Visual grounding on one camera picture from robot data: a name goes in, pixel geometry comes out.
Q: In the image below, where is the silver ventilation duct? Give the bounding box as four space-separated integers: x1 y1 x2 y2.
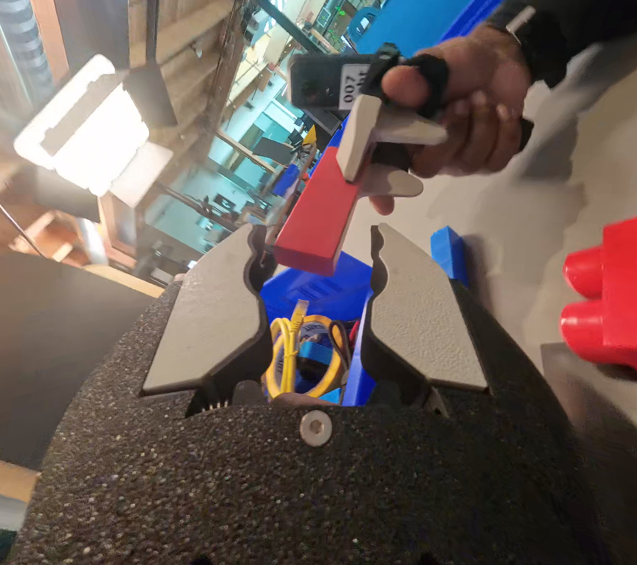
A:
0 0 54 95

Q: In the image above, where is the blue segmented bar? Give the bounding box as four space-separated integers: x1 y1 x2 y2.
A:
430 226 469 288

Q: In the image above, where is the deep blue storage bin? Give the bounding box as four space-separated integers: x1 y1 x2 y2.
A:
259 250 377 407

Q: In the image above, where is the yellow tape roll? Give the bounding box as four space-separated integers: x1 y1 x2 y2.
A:
294 314 349 399

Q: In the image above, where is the studio light panel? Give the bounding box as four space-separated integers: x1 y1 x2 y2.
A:
14 53 175 208

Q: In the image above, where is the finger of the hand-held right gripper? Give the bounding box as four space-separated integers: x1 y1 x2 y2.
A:
336 94 385 183

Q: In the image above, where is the blue pad with black base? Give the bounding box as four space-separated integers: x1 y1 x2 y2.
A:
298 343 330 377

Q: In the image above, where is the red block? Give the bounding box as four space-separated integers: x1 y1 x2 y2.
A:
273 147 360 277

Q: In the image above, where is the black board on plywood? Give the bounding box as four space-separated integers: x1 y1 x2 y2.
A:
0 251 167 471

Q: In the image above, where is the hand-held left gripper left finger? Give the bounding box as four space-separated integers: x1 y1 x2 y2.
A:
141 224 274 401

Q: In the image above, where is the black rectangular mat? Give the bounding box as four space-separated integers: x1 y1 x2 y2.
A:
540 341 637 565

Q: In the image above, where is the red two-stud brick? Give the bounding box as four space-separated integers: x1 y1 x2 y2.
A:
560 218 637 372

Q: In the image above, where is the yellow network cable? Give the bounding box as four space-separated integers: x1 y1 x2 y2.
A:
265 299 312 400

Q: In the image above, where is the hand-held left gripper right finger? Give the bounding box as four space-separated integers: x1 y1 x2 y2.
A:
361 222 490 392

